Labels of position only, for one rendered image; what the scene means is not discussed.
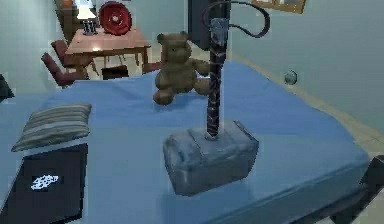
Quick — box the dark room door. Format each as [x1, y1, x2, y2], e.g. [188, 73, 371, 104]
[187, 0, 212, 52]

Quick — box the black box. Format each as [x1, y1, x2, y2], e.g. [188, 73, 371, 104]
[100, 65, 130, 81]

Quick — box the brown teddy bear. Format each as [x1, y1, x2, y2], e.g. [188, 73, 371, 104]
[152, 31, 212, 106]

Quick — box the grey stone hammer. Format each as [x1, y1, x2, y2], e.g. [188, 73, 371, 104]
[162, 0, 272, 197]

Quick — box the white table lamp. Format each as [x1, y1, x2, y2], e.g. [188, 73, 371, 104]
[76, 3, 99, 37]

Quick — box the brown wooden table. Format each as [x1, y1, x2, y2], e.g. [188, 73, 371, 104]
[64, 27, 152, 76]

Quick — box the framed wall picture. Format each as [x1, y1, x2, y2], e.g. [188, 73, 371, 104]
[250, 0, 308, 15]

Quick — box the dark red chair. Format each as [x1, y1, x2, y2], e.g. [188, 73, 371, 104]
[40, 52, 90, 88]
[50, 39, 100, 77]

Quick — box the brown wooden shelf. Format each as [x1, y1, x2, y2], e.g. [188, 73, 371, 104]
[54, 0, 81, 44]

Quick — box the black laptop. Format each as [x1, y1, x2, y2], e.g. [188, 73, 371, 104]
[0, 143, 89, 224]

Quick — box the red round plate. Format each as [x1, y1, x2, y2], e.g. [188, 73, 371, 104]
[98, 0, 133, 37]

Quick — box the grey striped pillow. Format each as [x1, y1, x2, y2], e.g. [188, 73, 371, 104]
[10, 102, 93, 153]

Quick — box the blue bed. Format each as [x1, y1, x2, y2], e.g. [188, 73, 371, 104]
[0, 60, 384, 224]

